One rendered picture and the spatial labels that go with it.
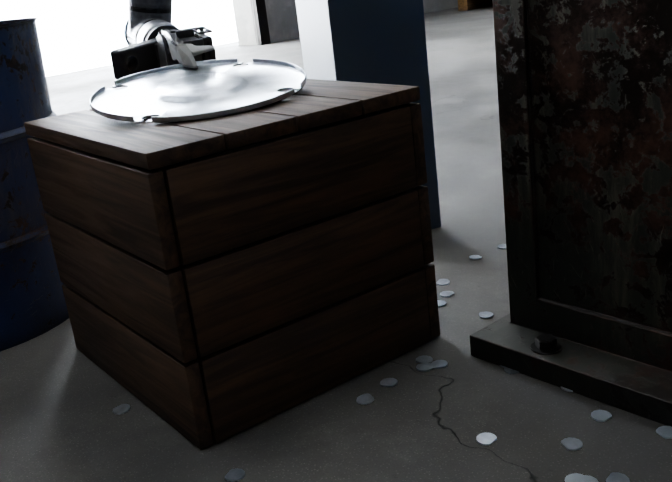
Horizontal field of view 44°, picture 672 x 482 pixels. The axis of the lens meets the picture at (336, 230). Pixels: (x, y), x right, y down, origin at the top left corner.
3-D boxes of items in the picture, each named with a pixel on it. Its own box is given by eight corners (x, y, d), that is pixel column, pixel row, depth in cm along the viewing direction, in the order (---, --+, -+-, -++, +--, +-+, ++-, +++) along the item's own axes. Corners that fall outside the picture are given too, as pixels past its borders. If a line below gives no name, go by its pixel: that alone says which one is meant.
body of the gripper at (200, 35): (213, 29, 130) (190, 18, 140) (160, 36, 127) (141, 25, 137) (219, 76, 134) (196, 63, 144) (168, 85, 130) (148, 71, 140)
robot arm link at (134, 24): (120, 6, 149) (121, 53, 152) (135, 14, 140) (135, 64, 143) (163, 7, 153) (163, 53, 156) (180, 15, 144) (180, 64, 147)
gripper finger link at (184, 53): (223, 43, 122) (203, 34, 130) (184, 49, 120) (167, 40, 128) (225, 64, 124) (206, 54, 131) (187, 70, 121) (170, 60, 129)
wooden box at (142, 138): (75, 348, 125) (22, 122, 114) (282, 272, 146) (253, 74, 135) (201, 451, 94) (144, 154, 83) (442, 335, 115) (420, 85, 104)
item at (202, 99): (44, 120, 105) (43, 114, 104) (162, 63, 129) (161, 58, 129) (251, 126, 95) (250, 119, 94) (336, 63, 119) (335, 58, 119)
